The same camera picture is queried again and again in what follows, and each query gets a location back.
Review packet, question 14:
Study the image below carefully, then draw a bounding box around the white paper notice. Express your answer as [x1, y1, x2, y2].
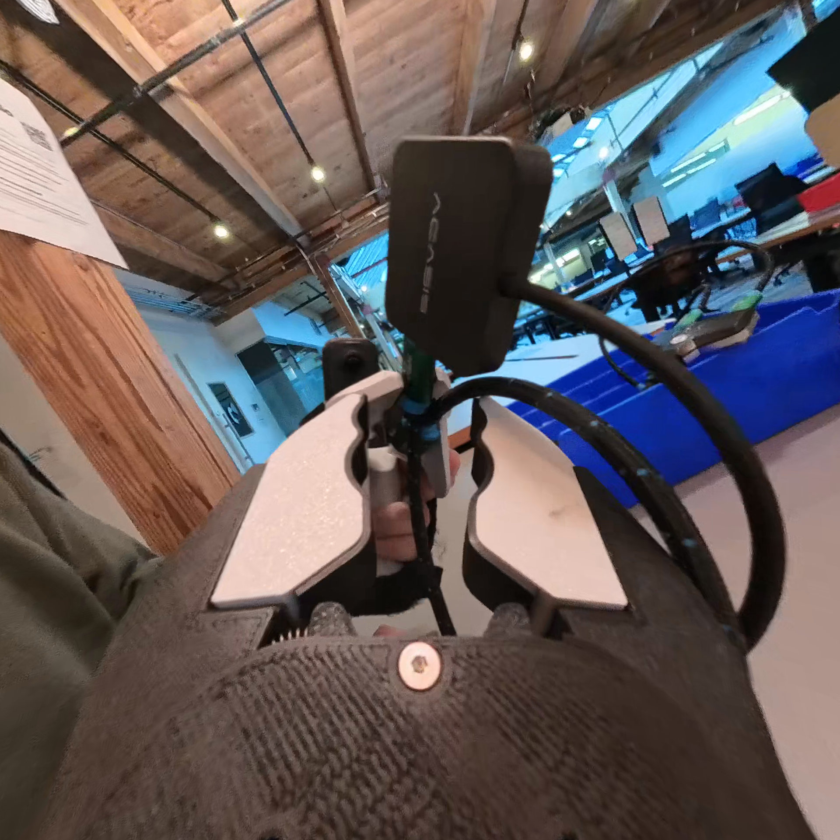
[0, 79, 129, 270]

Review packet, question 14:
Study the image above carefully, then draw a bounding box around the red plastic bin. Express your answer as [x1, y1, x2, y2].
[797, 177, 840, 214]

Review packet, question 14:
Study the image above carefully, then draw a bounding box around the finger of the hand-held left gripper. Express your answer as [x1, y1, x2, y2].
[419, 394, 462, 497]
[325, 371, 403, 421]

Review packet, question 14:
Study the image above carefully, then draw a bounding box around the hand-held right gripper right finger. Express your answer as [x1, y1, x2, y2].
[461, 395, 630, 621]

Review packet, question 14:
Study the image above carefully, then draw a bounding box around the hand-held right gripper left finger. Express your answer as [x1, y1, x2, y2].
[209, 392, 380, 610]

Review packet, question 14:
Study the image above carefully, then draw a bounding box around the smooth black hub cable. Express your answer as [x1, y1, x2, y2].
[502, 276, 787, 652]

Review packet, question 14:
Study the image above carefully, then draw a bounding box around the wooden pillar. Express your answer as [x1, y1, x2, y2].
[0, 230, 240, 555]

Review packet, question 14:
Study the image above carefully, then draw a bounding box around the person's left hand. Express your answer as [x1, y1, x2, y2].
[373, 453, 463, 578]

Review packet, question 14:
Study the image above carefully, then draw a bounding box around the black ceiling track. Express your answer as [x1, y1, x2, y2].
[220, 0, 322, 168]
[0, 59, 221, 224]

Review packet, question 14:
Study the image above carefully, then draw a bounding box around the black monitor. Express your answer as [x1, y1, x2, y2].
[766, 13, 840, 112]

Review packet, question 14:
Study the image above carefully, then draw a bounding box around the small black usb hub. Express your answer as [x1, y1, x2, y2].
[384, 136, 554, 378]

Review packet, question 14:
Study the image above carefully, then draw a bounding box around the black office chair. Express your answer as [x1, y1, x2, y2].
[735, 163, 811, 234]

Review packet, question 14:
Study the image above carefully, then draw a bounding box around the blue plastic bin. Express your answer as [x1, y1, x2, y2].
[505, 289, 840, 509]

